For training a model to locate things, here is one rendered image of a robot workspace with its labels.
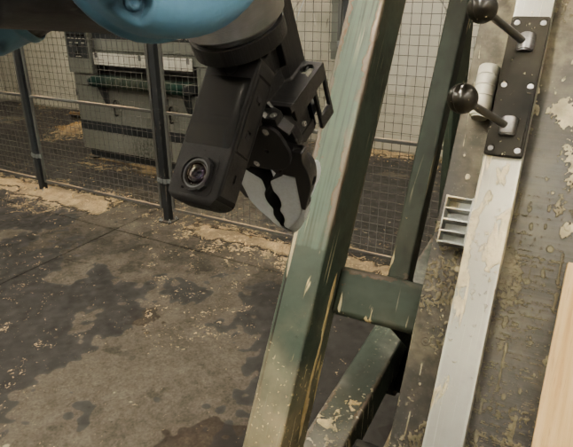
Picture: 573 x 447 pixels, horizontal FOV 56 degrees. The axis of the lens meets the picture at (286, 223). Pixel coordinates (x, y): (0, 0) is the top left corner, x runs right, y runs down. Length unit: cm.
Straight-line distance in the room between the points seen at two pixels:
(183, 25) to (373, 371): 113
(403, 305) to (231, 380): 169
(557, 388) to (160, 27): 70
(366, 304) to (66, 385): 193
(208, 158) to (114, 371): 229
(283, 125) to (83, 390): 223
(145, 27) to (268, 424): 72
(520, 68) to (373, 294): 39
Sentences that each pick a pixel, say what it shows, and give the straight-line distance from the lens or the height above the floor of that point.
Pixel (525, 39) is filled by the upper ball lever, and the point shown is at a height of 151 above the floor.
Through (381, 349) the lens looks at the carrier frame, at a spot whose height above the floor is 79.
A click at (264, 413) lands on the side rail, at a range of 84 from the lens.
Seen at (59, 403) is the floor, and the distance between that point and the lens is 253.
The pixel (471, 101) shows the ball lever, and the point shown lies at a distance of 70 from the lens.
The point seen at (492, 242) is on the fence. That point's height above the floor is 126.
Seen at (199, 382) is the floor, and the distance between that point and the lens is 248.
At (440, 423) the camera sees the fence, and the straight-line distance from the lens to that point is 78.
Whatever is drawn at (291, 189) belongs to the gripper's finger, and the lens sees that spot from 46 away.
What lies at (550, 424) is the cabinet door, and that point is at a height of 106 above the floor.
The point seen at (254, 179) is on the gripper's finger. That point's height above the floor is 141.
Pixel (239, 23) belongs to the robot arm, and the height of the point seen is 154.
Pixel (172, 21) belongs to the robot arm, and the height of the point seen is 155.
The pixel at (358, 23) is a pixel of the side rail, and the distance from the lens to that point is 91.
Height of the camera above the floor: 156
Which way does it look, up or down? 23 degrees down
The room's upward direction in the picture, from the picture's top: straight up
